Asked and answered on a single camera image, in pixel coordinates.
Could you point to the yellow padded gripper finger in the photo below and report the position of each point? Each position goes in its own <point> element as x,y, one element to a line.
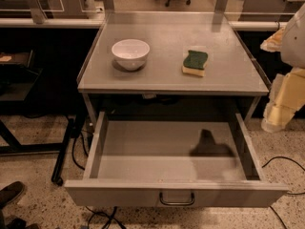
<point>274,42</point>
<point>287,96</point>

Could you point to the black shoe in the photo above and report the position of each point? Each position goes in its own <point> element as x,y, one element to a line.
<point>11,192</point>

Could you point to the open grey top drawer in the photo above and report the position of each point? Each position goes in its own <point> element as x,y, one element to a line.
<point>173,164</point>

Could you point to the grey metal cabinet table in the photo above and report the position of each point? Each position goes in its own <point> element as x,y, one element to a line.
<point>170,35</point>

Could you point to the black side cart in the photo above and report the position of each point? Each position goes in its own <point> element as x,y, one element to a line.
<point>18,78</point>

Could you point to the white ceramic bowl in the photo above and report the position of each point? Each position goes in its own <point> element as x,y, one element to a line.
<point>130,54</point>

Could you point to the white horizontal rail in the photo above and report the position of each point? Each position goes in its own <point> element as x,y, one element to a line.
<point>51,23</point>

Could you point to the green and yellow sponge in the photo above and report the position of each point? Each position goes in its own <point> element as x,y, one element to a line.
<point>195,63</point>

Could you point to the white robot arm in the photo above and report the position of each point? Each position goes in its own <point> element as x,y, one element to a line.
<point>293,41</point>

